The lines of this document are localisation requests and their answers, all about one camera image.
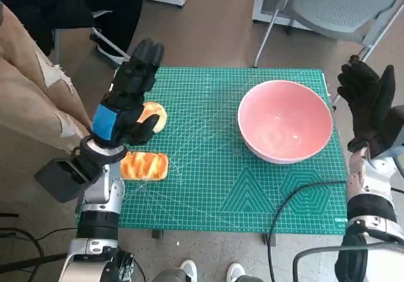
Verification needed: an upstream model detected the white cabinet with mesh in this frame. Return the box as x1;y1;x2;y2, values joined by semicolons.
251;0;316;29

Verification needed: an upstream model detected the metal frame chair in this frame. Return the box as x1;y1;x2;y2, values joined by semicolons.
52;9;132;67

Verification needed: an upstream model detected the long black cable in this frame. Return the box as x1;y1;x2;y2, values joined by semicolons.
266;180;348;282

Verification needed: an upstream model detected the seated person in black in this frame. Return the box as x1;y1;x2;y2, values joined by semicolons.
0;0;145;70

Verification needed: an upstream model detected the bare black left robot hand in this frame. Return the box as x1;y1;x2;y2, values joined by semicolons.
86;38;165;149

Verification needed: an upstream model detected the green cutting mat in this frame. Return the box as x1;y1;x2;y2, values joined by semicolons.
118;66;348;235

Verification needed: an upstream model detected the thin black floor cable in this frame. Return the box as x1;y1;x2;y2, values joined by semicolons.
0;228;78;264

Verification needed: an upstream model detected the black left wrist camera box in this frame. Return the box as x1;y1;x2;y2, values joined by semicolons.
33;155;105;204

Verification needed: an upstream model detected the rectangular braided toy bread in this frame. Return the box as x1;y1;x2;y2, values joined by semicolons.
120;151;170;182

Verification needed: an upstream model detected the round toy bread bun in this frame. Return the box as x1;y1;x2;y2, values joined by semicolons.
138;102;168;134

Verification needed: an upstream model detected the person in beige trousers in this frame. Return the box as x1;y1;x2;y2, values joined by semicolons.
0;1;95;156

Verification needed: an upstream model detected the grey mesh chair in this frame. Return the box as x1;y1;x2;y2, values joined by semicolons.
252;0;404;106

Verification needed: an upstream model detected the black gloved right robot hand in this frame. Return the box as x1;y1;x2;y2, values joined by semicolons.
336;54;404;159

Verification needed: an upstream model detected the black flat bar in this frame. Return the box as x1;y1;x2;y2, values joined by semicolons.
0;253;69;273

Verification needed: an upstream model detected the black electronic box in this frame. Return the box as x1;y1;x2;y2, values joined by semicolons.
107;252;136;282

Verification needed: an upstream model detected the pink bowl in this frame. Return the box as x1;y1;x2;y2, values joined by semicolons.
237;79;335;165

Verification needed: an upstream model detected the white shoe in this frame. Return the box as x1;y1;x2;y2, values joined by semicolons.
227;262;247;282
179;259;199;282

